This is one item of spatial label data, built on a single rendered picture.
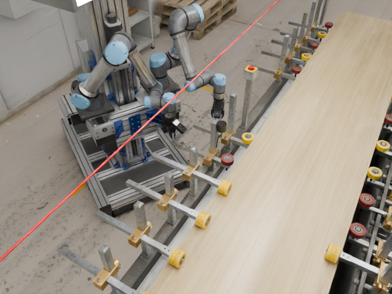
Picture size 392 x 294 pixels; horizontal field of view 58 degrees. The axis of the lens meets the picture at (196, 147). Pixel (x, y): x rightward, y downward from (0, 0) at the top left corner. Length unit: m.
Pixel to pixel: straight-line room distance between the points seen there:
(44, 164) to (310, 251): 2.64
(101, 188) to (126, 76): 0.99
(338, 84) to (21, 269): 2.81
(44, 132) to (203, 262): 2.72
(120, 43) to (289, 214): 1.29
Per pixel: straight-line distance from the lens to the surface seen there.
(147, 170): 3.13
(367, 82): 3.21
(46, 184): 3.54
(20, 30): 4.27
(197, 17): 2.26
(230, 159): 2.23
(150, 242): 1.80
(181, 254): 1.74
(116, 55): 2.01
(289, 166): 2.26
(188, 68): 2.21
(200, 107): 4.12
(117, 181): 3.09
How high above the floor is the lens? 2.49
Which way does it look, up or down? 44 degrees down
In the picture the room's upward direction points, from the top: straight up
